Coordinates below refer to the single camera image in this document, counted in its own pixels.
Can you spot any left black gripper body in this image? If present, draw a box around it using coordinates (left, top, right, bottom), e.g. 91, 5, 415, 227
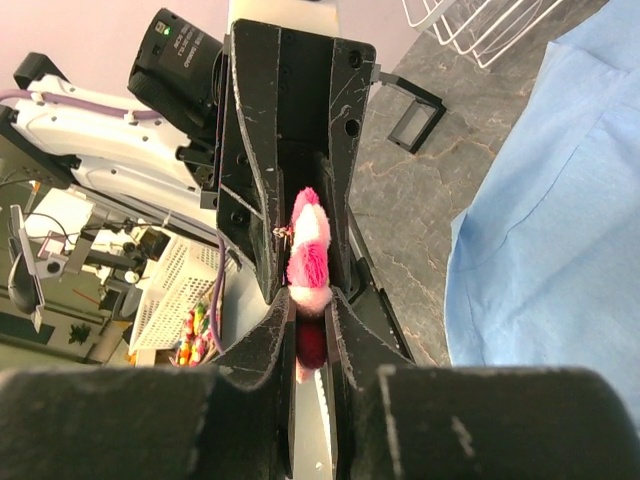
219, 22, 336, 201

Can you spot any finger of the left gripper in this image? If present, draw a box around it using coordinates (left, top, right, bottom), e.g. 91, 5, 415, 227
217, 19, 289, 304
320, 38, 376, 293

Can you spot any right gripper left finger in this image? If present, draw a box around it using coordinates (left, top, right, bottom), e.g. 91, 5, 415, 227
1, 290, 295, 479

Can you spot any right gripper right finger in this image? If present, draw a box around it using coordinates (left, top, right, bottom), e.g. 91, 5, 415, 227
325, 291, 639, 479

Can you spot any pink flower smiley brooch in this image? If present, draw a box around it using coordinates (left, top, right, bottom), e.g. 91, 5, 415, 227
272, 187, 333, 384

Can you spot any light blue button shirt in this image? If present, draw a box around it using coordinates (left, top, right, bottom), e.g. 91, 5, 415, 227
444, 2, 640, 371

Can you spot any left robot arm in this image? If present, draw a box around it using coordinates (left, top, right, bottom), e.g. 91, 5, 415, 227
1, 1, 376, 301

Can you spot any small black square frame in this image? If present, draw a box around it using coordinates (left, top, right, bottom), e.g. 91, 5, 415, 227
379, 72, 447, 154

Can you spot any white wire dish rack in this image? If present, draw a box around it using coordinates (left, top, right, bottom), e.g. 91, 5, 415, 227
402, 0, 563, 70

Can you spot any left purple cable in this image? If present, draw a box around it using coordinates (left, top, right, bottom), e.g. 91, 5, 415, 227
0, 88, 164, 124

